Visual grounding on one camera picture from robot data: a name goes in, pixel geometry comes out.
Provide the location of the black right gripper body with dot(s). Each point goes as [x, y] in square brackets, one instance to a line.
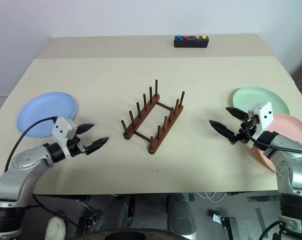
[243, 136]

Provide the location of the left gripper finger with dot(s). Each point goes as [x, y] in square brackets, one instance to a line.
[97, 145]
[85, 128]

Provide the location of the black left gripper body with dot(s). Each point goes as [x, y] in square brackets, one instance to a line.
[75, 147]

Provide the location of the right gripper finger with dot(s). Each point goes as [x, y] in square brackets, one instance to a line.
[238, 114]
[223, 129]

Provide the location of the green plate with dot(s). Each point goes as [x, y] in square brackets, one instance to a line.
[251, 96]

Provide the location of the blue plate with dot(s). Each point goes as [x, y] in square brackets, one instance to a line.
[45, 110]

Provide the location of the pink-red plate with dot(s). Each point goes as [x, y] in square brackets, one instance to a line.
[291, 125]

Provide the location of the wooden dish rack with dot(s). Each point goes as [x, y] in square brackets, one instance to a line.
[152, 149]

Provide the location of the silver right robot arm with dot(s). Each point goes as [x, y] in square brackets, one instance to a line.
[288, 172]

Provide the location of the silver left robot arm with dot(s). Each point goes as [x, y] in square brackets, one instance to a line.
[23, 157]

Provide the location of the dark grey rounded shape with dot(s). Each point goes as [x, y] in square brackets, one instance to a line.
[180, 215]
[117, 212]

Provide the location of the white shoe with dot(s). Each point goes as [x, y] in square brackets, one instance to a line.
[55, 227]

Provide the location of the black button box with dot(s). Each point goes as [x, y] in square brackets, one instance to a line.
[190, 44]

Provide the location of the pink round button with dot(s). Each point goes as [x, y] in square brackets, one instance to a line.
[197, 37]

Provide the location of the red round button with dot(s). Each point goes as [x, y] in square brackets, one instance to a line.
[185, 37]

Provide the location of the blue round button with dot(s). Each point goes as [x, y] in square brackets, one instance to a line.
[178, 37]

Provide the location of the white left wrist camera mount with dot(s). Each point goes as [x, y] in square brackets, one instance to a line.
[61, 127]

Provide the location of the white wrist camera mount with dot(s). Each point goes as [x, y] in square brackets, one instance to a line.
[61, 127]
[264, 112]

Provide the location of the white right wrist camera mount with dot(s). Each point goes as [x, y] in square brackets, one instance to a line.
[264, 112]

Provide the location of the black metal table bracket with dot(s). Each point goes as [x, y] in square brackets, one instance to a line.
[229, 227]
[88, 223]

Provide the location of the small silver metal bracket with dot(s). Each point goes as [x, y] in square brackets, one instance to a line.
[217, 218]

